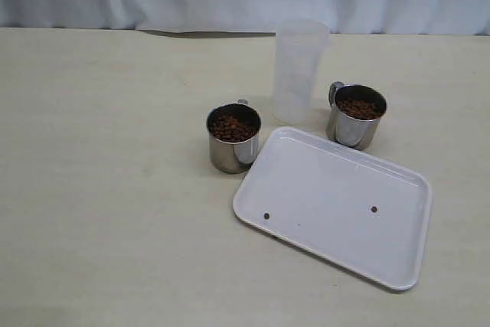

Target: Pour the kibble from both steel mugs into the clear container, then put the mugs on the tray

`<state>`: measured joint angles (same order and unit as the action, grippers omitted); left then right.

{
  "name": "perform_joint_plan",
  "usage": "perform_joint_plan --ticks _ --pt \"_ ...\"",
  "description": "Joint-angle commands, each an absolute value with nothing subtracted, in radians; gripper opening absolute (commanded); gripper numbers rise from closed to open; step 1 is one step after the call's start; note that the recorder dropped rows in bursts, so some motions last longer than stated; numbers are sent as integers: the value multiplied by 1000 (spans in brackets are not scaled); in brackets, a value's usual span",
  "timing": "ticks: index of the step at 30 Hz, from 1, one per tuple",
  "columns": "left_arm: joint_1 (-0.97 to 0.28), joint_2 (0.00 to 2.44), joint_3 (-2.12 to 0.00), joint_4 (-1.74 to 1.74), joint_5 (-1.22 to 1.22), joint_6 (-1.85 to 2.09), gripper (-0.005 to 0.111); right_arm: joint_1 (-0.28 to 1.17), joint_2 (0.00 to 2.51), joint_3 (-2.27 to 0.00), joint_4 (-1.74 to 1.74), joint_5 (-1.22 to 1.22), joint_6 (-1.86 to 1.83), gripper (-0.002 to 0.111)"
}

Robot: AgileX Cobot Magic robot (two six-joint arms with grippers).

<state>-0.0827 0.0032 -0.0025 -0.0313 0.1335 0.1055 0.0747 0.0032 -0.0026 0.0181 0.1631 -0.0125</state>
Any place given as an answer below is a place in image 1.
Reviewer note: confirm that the steel cup with pellets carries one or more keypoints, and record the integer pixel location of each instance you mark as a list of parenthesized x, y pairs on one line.
[(356, 111), (233, 131)]

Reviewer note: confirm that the translucent plastic tall container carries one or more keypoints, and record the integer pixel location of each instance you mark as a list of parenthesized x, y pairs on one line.
[(300, 45)]

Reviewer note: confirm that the white rectangular plastic tray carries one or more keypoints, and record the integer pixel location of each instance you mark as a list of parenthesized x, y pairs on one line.
[(319, 196)]

